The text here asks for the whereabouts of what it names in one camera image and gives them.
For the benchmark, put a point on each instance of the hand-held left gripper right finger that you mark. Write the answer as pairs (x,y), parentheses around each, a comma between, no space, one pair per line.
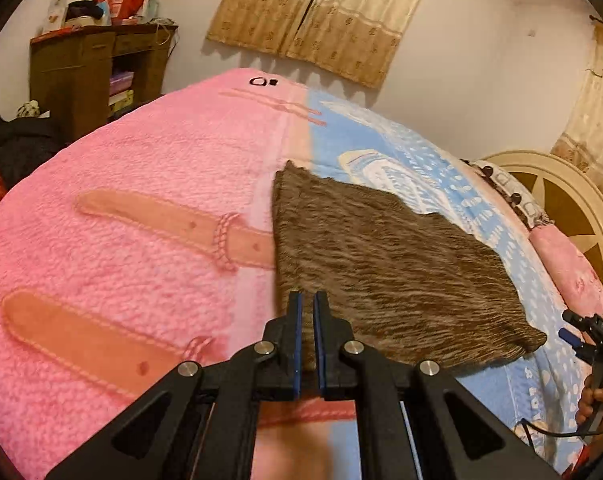
(320,340)

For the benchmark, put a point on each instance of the black cloth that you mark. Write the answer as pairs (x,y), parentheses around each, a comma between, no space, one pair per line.
(84,11)

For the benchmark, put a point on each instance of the pink pillow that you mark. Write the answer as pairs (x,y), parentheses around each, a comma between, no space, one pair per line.
(571,270)

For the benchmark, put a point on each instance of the black bag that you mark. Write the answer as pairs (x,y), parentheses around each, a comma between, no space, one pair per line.
(24,150)

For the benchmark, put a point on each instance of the person's right hand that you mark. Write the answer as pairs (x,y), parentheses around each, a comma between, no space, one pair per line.
(590,402)

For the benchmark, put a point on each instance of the brown knit sweater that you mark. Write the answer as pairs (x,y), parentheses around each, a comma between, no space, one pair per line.
(391,270)

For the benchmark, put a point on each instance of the white gift bag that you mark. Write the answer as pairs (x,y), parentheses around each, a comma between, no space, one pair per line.
(152,7)

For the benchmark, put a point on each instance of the spotted plush toy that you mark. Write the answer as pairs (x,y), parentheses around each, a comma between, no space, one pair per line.
(27,110)

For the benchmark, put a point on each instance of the stack of books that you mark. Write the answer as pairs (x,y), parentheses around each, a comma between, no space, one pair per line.
(121,87)

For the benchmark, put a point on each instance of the pink and blue printed blanket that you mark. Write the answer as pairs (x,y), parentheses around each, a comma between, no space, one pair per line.
(131,270)

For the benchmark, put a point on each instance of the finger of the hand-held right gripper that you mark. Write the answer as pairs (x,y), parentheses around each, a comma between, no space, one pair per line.
(574,318)
(567,336)

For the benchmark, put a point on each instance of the white patterned pillow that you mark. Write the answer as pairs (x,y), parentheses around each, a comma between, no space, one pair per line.
(506,190)

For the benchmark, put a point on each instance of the red gift bag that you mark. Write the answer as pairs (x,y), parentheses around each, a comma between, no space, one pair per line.
(122,0)

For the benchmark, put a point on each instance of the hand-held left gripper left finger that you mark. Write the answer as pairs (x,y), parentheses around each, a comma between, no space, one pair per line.
(297,340)

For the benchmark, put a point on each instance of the cream wooden headboard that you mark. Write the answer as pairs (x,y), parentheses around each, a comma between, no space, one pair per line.
(566,195)

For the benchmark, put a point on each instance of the brown wooden desk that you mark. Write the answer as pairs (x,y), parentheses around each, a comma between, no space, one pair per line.
(76,75)

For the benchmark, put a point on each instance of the beige patterned curtain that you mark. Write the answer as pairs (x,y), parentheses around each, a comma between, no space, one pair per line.
(261,5)
(361,20)
(591,130)

